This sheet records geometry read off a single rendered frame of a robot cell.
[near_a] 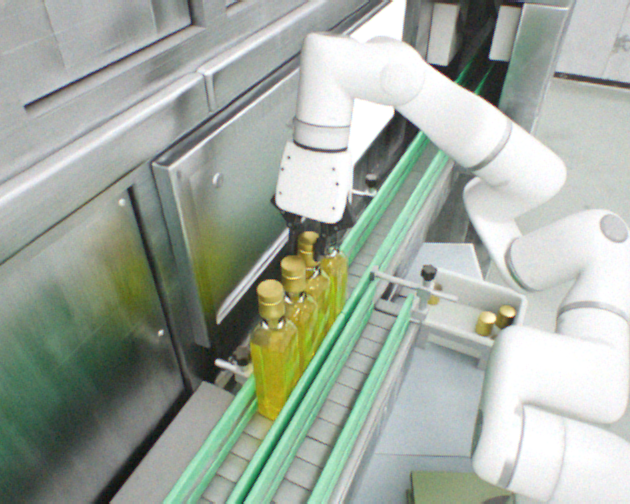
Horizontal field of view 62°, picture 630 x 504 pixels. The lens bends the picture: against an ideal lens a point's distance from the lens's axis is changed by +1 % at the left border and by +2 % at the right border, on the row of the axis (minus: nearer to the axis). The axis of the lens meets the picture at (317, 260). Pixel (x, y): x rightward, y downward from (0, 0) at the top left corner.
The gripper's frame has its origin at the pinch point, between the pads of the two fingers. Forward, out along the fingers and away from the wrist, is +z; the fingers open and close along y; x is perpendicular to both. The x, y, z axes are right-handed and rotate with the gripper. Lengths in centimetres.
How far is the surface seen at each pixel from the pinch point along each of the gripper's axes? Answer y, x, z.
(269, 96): -11.9, 6.2, -18.3
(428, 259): 9, 59, 26
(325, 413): 7.6, -2.0, 28.7
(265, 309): 0.3, -12.5, 4.9
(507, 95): 12, 103, -11
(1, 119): -14.4, -34.4, -20.8
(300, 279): 2.1, -6.1, 2.7
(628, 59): 59, 389, -9
